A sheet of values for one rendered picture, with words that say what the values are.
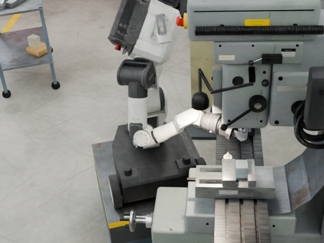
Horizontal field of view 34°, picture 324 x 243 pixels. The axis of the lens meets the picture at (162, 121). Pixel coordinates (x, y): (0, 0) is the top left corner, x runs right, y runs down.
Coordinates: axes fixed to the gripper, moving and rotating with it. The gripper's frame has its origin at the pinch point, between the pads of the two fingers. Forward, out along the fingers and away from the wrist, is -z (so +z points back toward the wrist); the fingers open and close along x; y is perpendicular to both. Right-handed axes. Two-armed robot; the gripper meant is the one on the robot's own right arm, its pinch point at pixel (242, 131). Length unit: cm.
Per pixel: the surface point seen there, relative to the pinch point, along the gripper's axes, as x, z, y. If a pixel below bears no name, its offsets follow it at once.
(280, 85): -5.3, -16.7, -31.4
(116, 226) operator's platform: -8, 72, 87
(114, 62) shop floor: 206, 225, 125
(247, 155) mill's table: 17.2, 3.4, 27.4
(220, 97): -5.9, 8.2, -19.1
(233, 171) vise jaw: -8.9, -0.4, 16.3
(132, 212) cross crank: -23, 48, 52
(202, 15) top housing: -19, 10, -61
